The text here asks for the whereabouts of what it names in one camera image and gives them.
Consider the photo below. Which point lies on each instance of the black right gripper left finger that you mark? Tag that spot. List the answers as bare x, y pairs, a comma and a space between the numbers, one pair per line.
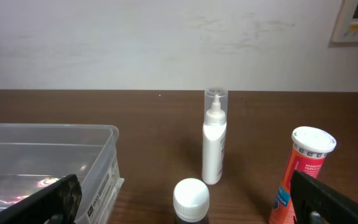
57, 203

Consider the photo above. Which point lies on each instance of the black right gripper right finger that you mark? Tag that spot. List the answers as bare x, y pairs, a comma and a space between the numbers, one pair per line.
315, 202

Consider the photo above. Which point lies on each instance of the orange vitamin tube white cap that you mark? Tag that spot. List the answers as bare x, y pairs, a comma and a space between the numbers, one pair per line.
310, 147

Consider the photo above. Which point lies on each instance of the dark bottle white cap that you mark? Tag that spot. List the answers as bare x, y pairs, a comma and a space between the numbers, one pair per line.
191, 202

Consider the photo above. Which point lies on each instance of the clear plastic container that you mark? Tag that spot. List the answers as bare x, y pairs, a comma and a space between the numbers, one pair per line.
33, 156

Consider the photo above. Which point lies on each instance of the white wall control panel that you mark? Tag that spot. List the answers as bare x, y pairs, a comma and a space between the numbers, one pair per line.
346, 27

